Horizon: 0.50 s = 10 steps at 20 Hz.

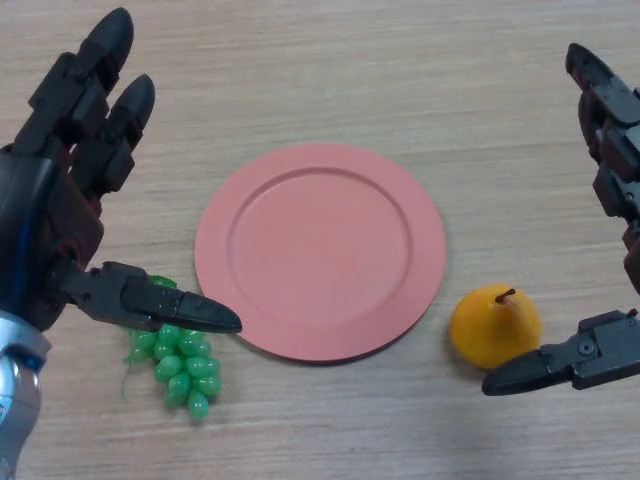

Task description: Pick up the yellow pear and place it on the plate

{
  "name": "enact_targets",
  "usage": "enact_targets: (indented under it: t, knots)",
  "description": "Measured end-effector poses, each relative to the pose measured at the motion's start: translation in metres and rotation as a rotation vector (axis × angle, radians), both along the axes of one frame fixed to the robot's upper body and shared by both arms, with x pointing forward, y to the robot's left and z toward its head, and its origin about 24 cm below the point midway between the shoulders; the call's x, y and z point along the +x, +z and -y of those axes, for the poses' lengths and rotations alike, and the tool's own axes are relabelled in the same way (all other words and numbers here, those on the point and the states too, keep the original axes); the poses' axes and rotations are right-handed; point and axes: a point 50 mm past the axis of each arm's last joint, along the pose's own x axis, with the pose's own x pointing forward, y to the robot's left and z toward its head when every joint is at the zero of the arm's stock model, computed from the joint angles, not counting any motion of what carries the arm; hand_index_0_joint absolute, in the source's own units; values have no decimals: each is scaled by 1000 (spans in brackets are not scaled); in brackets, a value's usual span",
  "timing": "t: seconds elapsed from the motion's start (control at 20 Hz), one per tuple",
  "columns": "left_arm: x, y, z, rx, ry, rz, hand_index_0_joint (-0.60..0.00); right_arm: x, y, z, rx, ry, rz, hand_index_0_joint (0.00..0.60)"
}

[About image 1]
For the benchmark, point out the pink round plate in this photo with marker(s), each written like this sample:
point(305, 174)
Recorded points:
point(320, 250)

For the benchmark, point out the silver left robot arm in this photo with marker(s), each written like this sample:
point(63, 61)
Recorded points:
point(17, 390)

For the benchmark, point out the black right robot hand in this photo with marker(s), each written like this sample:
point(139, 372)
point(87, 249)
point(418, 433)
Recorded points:
point(617, 145)

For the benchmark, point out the green plastic grape bunch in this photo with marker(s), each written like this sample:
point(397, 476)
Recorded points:
point(190, 370)

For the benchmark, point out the yellow pear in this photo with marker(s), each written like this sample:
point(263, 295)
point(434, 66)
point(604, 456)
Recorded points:
point(492, 330)

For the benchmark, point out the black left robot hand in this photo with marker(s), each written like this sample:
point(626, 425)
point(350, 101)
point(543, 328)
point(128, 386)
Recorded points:
point(45, 210)

